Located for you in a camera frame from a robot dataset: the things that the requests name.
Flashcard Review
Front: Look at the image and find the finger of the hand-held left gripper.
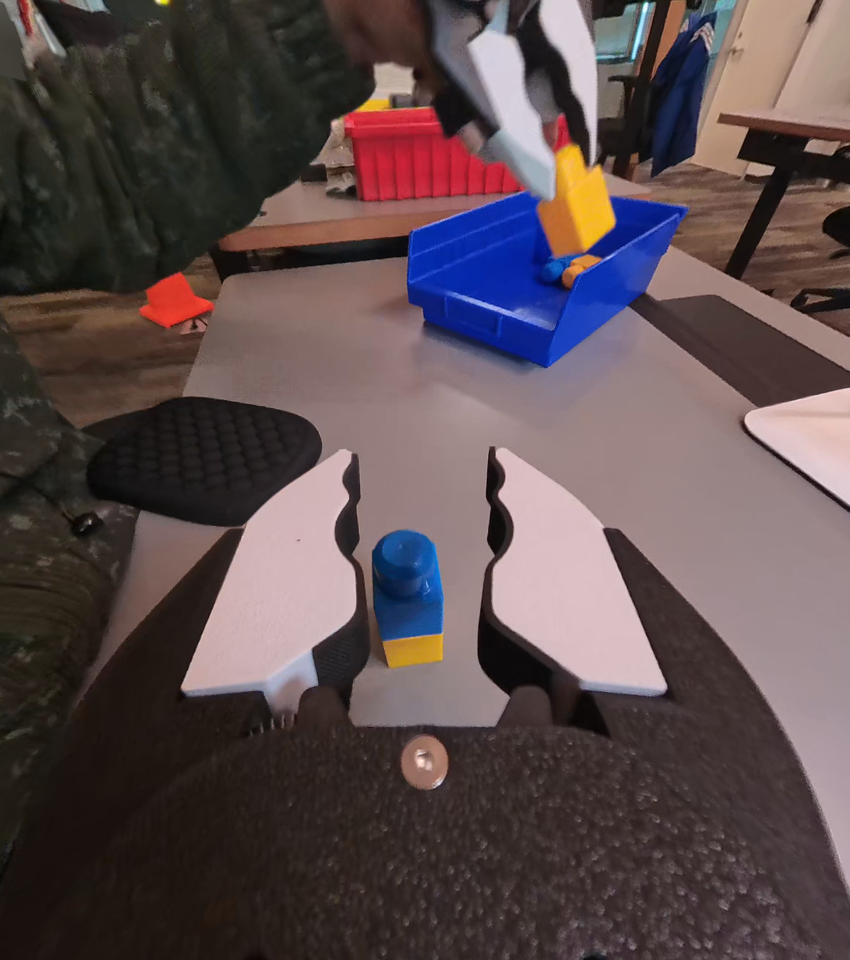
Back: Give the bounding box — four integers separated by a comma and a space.
537, 0, 600, 168
467, 18, 558, 202

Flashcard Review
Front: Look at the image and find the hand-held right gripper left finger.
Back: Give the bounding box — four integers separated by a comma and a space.
181, 450, 369, 714

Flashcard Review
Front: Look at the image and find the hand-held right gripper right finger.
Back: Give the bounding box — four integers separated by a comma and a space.
477, 447, 668, 695

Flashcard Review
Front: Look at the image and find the blue plastic bin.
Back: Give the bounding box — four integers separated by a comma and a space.
407, 191, 688, 369

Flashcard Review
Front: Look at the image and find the person's left hand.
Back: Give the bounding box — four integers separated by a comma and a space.
323, 0, 441, 84

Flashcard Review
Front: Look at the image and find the red plastic bin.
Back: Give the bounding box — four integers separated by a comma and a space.
344, 107, 572, 202

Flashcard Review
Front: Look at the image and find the blue jacket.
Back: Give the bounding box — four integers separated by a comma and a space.
650, 11, 718, 177

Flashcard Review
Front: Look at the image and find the black textured pad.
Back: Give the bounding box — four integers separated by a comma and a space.
87, 397, 323, 528

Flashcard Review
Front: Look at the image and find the wooden-edged grey table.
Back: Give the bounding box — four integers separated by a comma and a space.
218, 171, 652, 255

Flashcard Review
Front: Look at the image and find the wooden desk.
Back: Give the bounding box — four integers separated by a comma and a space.
717, 105, 850, 279

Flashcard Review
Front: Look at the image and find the orange traffic cone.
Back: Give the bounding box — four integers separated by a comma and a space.
140, 271, 214, 330

